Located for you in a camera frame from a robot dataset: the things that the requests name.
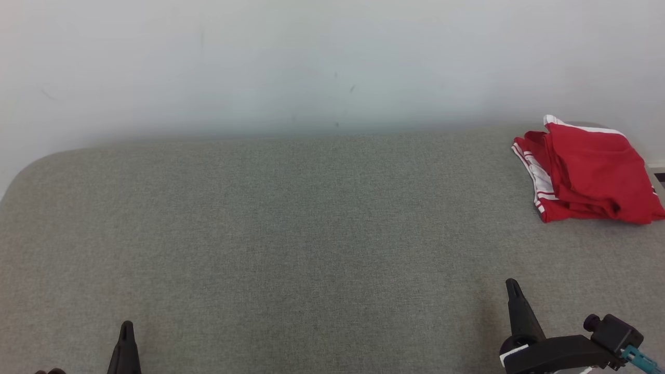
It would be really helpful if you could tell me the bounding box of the red garment with white stripes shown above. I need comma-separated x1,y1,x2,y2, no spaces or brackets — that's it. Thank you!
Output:
511,114,665,225

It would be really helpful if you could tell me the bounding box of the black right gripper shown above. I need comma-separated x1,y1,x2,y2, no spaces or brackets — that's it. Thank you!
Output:
499,278,624,374

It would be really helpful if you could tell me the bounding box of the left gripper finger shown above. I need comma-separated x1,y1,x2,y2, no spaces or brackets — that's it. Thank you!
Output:
107,320,142,374

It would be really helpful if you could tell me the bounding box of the teal right camera connector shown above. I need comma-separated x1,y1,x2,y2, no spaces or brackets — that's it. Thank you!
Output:
620,345,664,374

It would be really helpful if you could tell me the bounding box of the white wall rail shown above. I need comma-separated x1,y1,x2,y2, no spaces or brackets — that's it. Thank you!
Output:
646,162,665,189

